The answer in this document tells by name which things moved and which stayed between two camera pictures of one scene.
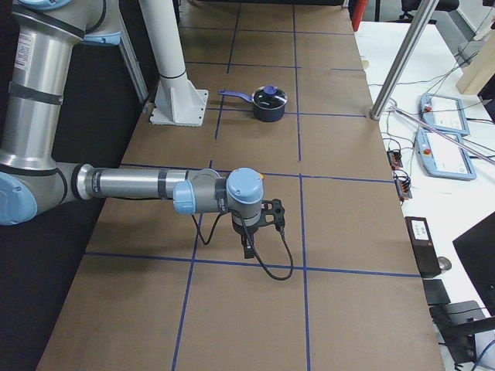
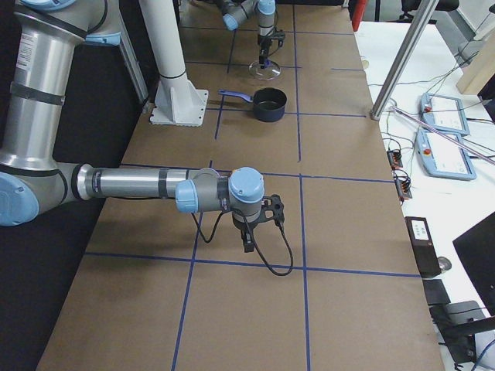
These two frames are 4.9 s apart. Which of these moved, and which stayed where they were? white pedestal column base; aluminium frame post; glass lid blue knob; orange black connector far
Moved: glass lid blue knob
Stayed: orange black connector far; white pedestal column base; aluminium frame post
